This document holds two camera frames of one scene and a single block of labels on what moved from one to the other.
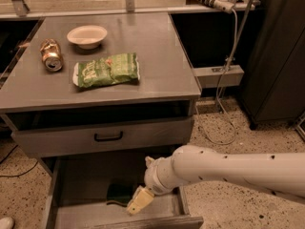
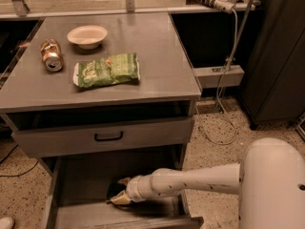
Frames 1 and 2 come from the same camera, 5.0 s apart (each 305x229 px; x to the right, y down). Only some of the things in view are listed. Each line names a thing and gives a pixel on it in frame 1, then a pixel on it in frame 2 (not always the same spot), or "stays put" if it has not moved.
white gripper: [154, 176] → [137, 187]
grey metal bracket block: [211, 76] stays put
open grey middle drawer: [78, 192] stays put
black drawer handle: [95, 136] stays put
